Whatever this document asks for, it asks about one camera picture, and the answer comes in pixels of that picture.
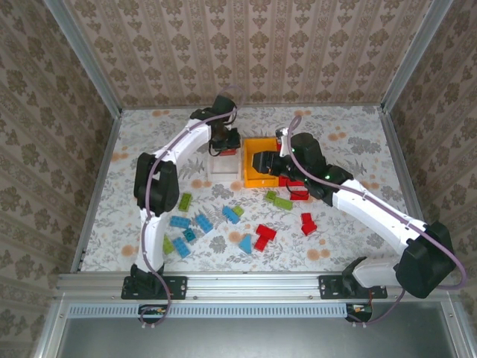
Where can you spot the red lego brick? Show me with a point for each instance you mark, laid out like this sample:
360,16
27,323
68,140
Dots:
261,243
228,152
266,232
310,228
306,218

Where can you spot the long green lego brick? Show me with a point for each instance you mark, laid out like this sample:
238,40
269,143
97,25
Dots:
283,203

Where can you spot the small green lego brick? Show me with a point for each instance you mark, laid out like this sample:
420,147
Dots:
271,196
239,211

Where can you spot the blue wedge lego piece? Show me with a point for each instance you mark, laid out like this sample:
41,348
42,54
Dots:
246,245

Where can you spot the blue lego brick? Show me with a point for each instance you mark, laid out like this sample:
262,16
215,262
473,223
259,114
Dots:
203,223
181,247
230,215
180,222

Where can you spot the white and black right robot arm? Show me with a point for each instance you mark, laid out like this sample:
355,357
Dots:
372,209

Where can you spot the clear plastic container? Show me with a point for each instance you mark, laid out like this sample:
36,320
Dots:
223,168

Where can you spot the yellow plastic container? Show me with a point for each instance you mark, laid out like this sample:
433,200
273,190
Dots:
249,179

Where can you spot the floral table cover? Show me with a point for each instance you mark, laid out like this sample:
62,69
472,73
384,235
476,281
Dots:
335,253

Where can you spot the small teal lego brick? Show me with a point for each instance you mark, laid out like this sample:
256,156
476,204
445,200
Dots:
189,234

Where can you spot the grey metal shelf panel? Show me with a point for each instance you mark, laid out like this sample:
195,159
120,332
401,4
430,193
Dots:
242,339

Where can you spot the aluminium side rail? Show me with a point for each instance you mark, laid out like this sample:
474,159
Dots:
97,186
401,160

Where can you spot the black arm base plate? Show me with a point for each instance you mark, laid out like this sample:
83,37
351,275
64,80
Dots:
329,287
179,287

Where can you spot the long aluminium mounting rail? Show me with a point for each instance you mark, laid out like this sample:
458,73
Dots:
253,285

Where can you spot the aluminium frame post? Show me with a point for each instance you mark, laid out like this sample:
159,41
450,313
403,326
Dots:
90,59
413,56

